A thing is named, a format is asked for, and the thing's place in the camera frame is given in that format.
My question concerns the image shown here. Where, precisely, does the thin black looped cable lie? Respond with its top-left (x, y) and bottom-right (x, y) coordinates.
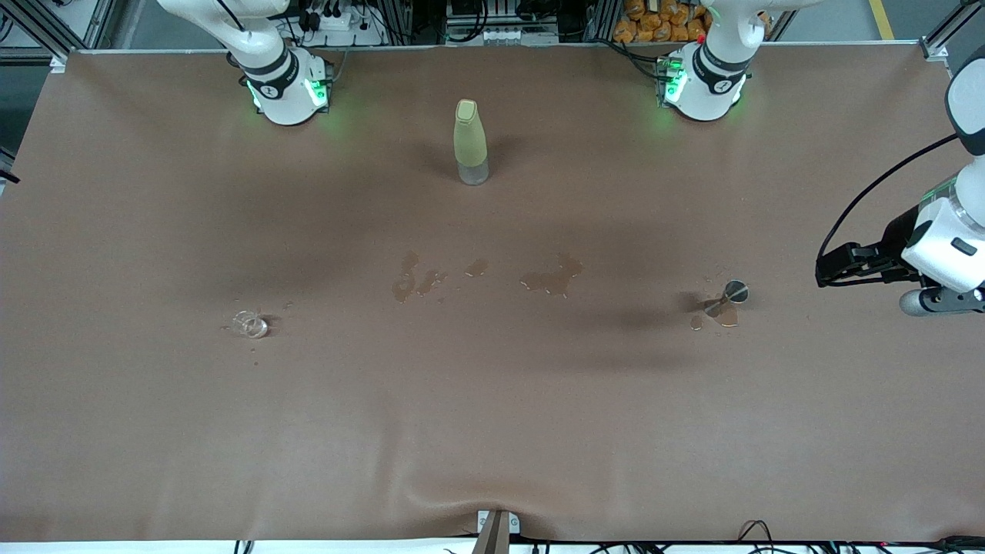
top-left (737, 520), bottom-right (775, 549)

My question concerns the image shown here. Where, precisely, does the aluminium frame profile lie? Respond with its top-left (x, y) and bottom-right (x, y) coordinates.
top-left (920, 0), bottom-right (985, 62)
top-left (0, 0), bottom-right (116, 74)

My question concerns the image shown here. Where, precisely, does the grey bracket with post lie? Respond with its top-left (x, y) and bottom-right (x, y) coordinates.
top-left (471, 509), bottom-right (522, 554)

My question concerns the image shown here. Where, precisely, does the steel double jigger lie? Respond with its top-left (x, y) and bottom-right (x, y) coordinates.
top-left (704, 280), bottom-right (750, 318)

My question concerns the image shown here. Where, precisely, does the white power strip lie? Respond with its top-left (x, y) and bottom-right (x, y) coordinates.
top-left (302, 6), bottom-right (364, 32)

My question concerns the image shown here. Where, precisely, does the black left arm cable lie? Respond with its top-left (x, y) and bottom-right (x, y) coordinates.
top-left (816, 132), bottom-right (963, 287)

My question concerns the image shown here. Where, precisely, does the yellow-green frosted bottle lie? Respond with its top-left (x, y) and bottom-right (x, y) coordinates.
top-left (453, 98), bottom-right (490, 186)

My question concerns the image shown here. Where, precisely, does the clear glass cup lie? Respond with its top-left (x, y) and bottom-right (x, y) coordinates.
top-left (231, 310), bottom-right (269, 339)

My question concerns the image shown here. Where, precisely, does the brown table mat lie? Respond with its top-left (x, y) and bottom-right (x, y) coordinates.
top-left (0, 42), bottom-right (985, 543)

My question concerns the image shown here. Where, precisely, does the orange snack bag pile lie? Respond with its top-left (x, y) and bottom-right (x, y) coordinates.
top-left (613, 0), bottom-right (713, 43)

